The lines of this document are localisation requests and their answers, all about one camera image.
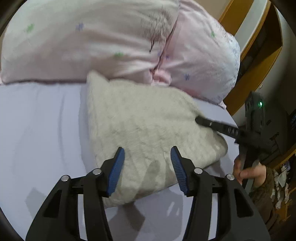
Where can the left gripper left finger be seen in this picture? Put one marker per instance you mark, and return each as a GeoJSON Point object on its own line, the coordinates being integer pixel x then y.
{"type": "Point", "coordinates": [57, 218]}

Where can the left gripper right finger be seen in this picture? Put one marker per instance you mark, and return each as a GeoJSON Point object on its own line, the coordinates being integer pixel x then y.
{"type": "Point", "coordinates": [237, 218]}

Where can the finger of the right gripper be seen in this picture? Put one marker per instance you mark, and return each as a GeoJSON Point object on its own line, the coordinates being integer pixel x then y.
{"type": "Point", "coordinates": [223, 128]}

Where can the lavender bed sheet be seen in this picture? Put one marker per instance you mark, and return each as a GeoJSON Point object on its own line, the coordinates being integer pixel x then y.
{"type": "Point", "coordinates": [44, 135]}

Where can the cream cable-knit sweater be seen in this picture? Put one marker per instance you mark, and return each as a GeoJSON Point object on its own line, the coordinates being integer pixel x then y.
{"type": "Point", "coordinates": [146, 121]}

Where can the pink floral pillow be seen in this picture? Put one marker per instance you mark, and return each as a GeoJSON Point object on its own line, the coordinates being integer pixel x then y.
{"type": "Point", "coordinates": [172, 43]}

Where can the person's right hand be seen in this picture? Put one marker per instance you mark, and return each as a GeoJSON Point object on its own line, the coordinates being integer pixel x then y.
{"type": "Point", "coordinates": [257, 173]}

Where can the wooden headboard frame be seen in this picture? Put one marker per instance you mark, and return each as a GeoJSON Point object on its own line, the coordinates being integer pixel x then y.
{"type": "Point", "coordinates": [267, 67]}

